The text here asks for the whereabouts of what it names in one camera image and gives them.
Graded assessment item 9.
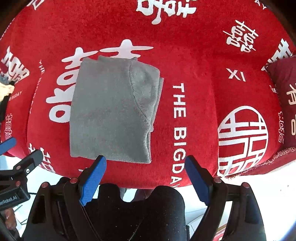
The grey fleece garment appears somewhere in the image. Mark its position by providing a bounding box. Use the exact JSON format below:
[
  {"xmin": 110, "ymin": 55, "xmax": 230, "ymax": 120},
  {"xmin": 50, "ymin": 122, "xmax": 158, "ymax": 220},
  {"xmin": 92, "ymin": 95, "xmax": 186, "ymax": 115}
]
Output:
[{"xmin": 70, "ymin": 56, "xmax": 164, "ymax": 164}]

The colourful clothes pile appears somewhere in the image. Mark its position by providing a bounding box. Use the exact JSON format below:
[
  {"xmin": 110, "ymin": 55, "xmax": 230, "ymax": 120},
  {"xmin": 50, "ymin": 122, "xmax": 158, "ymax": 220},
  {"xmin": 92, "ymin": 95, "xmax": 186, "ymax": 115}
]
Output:
[{"xmin": 0, "ymin": 76, "xmax": 15, "ymax": 123}]

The dark red printed pillow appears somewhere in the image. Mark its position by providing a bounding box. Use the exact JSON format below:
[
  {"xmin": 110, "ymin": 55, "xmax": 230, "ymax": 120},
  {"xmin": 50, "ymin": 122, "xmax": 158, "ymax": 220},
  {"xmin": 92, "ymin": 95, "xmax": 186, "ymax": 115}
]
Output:
[{"xmin": 267, "ymin": 55, "xmax": 296, "ymax": 148}]

